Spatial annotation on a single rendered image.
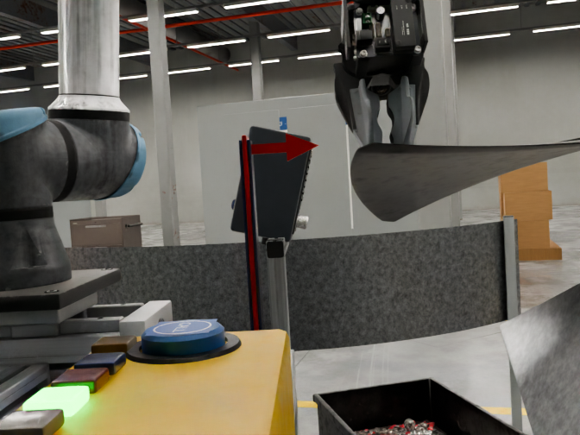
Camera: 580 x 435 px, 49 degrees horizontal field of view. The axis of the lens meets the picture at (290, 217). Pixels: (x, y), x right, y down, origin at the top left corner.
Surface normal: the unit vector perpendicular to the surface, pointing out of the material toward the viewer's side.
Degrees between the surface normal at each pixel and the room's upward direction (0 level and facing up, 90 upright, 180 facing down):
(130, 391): 0
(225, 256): 90
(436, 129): 90
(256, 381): 0
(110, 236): 90
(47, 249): 73
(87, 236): 90
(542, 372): 55
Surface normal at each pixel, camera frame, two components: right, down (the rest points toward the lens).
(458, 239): 0.47, 0.02
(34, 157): 0.80, -0.02
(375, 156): -0.01, 0.98
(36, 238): 0.78, -0.32
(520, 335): -0.72, -0.50
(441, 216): -0.26, 0.07
